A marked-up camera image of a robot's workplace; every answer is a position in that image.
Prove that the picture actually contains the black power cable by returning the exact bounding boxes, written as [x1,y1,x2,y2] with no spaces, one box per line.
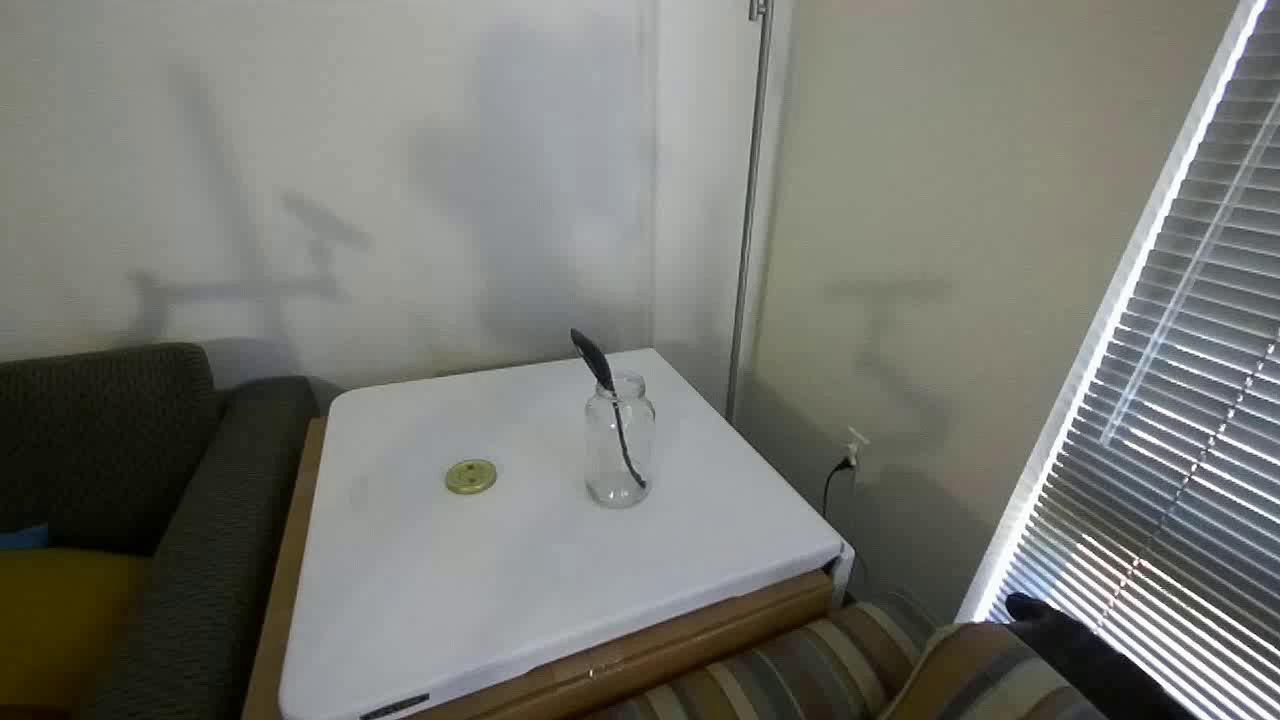
[814,454,858,530]

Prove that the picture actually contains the blue item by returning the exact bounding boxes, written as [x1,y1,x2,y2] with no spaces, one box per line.
[0,522,57,559]

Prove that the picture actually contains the thin metal pole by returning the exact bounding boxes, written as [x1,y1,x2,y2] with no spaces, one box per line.
[725,0,779,423]

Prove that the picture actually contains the white wall outlet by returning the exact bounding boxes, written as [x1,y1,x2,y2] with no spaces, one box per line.
[838,423,874,478]

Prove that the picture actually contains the gold metal jar lid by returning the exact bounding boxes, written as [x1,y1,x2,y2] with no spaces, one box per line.
[441,456,499,499]

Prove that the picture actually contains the clear glass jar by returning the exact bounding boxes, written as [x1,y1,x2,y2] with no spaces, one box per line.
[581,374,660,514]

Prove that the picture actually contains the white board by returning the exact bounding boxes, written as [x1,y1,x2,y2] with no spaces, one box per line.
[274,348,855,720]

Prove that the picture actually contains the yellow cushion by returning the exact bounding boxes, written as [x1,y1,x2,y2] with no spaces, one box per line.
[0,549,155,711]

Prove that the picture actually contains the white window blinds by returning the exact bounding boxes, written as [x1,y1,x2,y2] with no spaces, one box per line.
[961,0,1280,720]

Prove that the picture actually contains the striped sofa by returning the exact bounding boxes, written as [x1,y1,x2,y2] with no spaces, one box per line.
[582,595,936,720]

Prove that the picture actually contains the striped cushion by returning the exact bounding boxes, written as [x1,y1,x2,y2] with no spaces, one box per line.
[874,620,1111,720]

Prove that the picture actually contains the dark grey sofa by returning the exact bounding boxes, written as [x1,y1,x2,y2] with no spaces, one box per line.
[0,342,339,720]

